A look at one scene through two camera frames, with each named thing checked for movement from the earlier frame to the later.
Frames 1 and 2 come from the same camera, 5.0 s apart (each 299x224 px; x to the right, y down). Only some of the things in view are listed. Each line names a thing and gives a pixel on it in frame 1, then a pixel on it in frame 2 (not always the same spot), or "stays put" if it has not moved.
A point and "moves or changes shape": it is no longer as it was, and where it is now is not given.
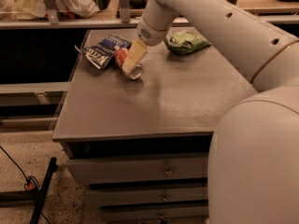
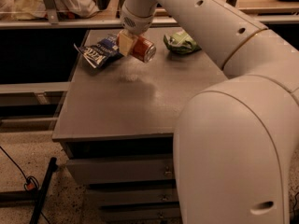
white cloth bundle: x=70 y=2 stays put
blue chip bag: x=102 y=53 stays put
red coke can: x=135 y=72 moves or changes shape
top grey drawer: x=138 y=167 stays put
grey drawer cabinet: x=143 y=146 stays put
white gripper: x=149 y=35 -> x=136 y=23
